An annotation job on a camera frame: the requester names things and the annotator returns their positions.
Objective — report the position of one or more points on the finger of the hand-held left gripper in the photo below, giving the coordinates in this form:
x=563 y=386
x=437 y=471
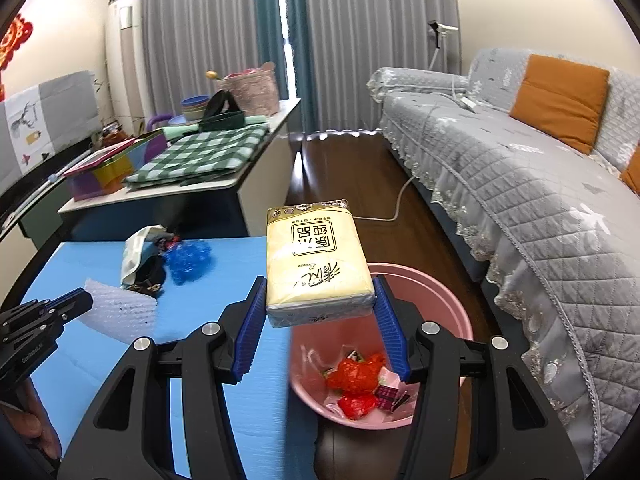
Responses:
x=30 y=322
x=70 y=302

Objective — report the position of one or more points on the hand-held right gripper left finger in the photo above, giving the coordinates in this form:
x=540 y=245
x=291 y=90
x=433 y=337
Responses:
x=247 y=330

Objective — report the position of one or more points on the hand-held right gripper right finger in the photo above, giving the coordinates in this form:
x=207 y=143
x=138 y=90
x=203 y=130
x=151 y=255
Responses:
x=395 y=335

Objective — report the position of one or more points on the pink bucket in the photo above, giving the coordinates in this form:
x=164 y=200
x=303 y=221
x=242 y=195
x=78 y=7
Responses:
x=440 y=320

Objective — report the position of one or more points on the white bubble wrap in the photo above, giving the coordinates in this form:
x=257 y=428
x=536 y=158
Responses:
x=120 y=310

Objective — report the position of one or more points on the large red plastic bag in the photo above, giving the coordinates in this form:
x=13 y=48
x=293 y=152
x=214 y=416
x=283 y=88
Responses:
x=357 y=375

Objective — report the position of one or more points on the dark pink-patterned packet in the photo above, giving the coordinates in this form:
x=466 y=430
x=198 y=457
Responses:
x=392 y=396

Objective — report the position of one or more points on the small red plastic bag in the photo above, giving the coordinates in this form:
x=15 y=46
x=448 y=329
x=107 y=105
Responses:
x=357 y=404

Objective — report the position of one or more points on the brown scrunchie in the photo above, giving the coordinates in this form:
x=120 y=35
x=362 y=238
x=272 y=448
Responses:
x=150 y=272

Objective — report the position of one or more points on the blue plastic bag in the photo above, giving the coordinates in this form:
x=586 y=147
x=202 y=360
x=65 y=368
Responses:
x=187 y=260

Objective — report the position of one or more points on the yellow tissue pack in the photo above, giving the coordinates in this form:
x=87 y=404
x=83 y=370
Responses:
x=320 y=260

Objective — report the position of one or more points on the person's left hand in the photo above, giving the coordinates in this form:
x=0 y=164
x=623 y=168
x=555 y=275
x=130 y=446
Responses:
x=30 y=425

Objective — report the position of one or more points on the blue mat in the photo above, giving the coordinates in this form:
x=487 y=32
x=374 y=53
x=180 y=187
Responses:
x=225 y=270

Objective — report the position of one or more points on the colourful box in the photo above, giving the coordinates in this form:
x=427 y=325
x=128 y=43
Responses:
x=100 y=175

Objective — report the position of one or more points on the coffee table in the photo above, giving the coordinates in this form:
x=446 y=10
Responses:
x=260 y=185

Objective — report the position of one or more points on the brown teapot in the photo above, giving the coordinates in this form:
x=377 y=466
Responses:
x=114 y=136

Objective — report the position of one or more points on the green checked cloth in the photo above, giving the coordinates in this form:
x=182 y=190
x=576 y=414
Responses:
x=200 y=155

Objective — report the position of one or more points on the grey quilted sofa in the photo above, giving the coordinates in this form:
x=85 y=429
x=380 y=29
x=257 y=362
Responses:
x=525 y=195

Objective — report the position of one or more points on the grey television cover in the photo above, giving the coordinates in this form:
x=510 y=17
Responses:
x=60 y=110

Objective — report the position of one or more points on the light green cloth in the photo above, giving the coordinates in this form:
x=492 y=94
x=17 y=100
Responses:
x=255 y=120

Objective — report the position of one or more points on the dark green tray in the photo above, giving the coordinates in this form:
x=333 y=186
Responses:
x=225 y=121

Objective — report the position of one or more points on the stack of bowls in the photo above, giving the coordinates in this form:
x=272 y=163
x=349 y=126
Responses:
x=195 y=107

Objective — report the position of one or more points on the pink lace basket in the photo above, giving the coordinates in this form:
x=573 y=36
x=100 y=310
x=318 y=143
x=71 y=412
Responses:
x=252 y=90

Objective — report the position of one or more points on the white standing air conditioner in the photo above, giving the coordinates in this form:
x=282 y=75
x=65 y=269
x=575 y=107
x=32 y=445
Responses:
x=127 y=60

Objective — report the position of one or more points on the yellow flower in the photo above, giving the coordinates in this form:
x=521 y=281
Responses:
x=212 y=75

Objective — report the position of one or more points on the red knot decoration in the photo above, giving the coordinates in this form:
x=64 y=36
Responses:
x=15 y=40

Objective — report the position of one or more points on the orange cushion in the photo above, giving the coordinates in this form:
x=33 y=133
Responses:
x=560 y=100
x=632 y=175

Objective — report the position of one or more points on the grey curtain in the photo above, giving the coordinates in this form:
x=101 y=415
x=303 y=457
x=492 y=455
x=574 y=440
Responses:
x=200 y=25
x=375 y=25

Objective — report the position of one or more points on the teal curtain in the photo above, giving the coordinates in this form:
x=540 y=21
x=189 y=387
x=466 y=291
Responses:
x=272 y=20

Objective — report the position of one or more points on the camera on stand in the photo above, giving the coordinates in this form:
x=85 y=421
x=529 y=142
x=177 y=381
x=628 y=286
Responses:
x=440 y=30

